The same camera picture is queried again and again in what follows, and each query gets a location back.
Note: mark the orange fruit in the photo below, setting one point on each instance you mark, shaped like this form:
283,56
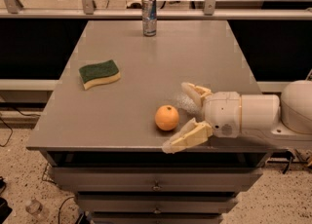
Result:
166,118

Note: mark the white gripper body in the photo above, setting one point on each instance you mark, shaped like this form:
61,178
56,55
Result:
222,112

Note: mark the silver blue redbull can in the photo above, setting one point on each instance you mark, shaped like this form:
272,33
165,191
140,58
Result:
149,17

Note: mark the green yellow sponge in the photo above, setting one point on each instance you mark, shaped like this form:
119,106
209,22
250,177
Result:
99,74

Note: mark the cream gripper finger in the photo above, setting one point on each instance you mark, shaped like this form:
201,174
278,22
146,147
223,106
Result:
196,93
193,133

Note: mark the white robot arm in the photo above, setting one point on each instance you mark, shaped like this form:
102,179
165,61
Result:
269,117

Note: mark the clear plastic bottle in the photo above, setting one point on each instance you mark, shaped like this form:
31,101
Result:
35,208

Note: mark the grey drawer cabinet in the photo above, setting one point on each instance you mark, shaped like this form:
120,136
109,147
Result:
103,144

